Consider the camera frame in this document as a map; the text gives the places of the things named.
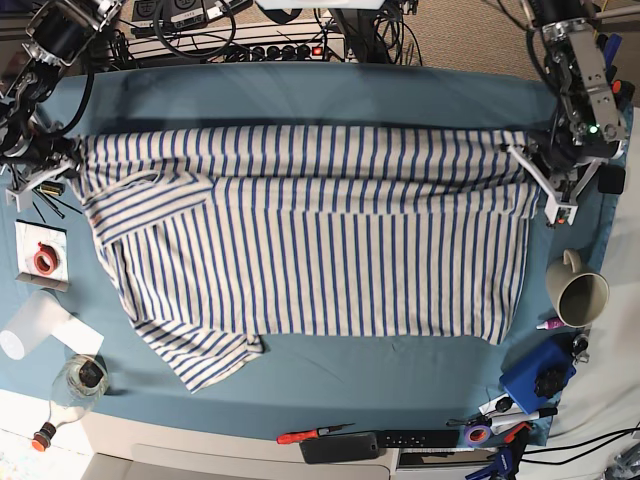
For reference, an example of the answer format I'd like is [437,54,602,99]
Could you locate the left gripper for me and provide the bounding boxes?
[500,130,625,225]

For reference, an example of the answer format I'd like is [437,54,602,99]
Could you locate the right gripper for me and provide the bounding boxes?
[1,136,82,213]

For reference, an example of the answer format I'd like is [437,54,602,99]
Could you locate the blue white striped T-shirt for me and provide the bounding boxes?
[72,125,539,392]

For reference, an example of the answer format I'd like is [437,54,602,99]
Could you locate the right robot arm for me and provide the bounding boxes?
[1,1,124,212]

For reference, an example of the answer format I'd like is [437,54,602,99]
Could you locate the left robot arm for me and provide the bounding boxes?
[506,1,634,227]

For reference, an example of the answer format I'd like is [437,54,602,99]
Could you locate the black zip ties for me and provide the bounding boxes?
[34,191,82,220]

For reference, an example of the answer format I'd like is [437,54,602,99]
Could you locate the black square block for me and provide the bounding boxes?
[597,165,626,195]

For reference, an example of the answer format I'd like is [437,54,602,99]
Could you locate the orange black clamp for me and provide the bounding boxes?
[611,79,635,118]

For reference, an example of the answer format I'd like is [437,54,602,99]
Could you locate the red tape roll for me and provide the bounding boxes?
[33,242,60,276]

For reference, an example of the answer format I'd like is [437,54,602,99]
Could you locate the blue clamp top right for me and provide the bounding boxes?
[596,33,622,83]

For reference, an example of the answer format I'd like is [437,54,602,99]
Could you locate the beige ceramic mug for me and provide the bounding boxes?
[545,249,610,328]

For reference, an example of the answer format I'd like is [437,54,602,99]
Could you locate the pink white small tube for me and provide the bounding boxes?
[536,318,566,330]

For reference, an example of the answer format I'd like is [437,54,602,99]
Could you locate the blue table cloth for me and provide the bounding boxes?
[0,62,634,447]

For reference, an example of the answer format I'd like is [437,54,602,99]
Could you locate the blue box with black knob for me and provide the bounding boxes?
[500,334,576,414]

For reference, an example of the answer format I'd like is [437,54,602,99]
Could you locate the clear glass bottle orange cap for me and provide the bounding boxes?
[31,354,109,452]

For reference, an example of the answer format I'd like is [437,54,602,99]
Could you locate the black power strip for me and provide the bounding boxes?
[222,44,329,63]

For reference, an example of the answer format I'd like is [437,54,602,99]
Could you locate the black marker pen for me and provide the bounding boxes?
[490,407,558,428]

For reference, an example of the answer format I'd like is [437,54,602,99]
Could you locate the purple tape roll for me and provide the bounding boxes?
[464,424,493,448]

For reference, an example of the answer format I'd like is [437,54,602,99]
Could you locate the black remote control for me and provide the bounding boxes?
[376,430,460,449]

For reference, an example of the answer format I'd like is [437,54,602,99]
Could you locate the blue black spring clamp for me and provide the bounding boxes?
[465,422,533,480]

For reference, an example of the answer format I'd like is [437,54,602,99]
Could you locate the black smartphone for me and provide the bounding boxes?
[299,432,380,465]

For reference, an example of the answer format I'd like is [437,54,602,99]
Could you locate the black looping cable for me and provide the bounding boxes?
[152,0,239,62]

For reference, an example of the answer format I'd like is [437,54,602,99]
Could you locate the red handled screwdriver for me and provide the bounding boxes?
[276,423,352,445]

